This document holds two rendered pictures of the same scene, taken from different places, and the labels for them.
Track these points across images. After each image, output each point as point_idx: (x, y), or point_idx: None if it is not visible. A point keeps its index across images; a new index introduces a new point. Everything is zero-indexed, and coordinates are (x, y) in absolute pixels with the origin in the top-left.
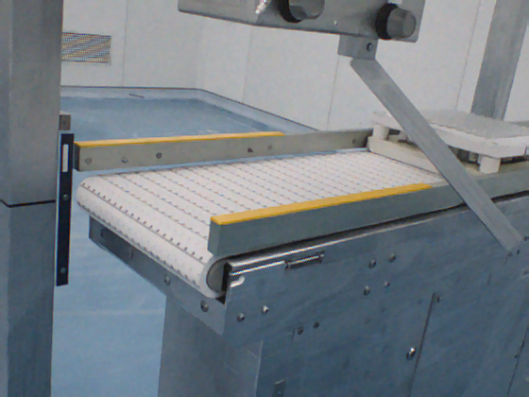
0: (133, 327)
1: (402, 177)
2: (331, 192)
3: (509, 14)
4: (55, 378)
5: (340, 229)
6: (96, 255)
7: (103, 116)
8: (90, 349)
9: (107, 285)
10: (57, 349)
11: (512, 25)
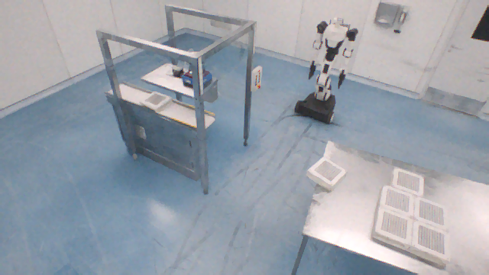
0: (102, 220)
1: (172, 109)
2: (186, 114)
3: (116, 80)
4: (134, 224)
5: None
6: (43, 257)
7: None
8: (118, 224)
9: (72, 240)
10: (120, 231)
11: (118, 82)
